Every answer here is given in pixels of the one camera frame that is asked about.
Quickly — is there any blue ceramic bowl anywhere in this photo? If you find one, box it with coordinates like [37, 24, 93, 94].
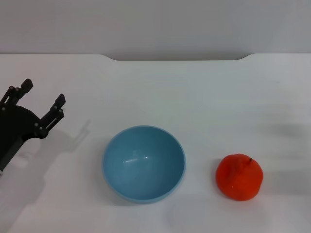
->
[102, 125, 187, 204]

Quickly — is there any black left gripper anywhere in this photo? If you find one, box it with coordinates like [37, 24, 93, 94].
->
[0, 78, 67, 172]

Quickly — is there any orange toy fruit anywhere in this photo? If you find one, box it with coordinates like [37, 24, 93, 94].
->
[215, 153, 264, 201]

